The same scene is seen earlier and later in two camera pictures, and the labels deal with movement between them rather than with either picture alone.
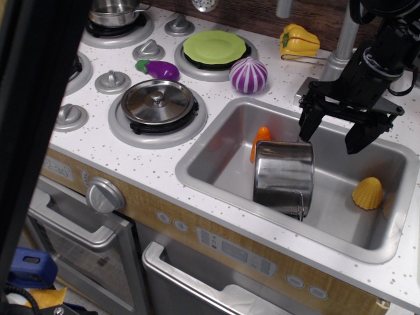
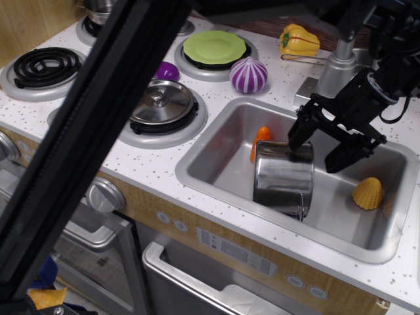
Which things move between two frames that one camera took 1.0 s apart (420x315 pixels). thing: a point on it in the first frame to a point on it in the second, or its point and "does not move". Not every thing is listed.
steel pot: [284, 176] does not move
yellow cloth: [45, 297] does not move
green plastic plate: [213, 46] does not move
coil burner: [81, 73] to [42, 74]
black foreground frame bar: [39, 42] to [49, 179]
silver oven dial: [104, 196] does not move
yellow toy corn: [367, 193] does not move
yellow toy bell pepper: [295, 41] does not move
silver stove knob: [70, 118] to [52, 115]
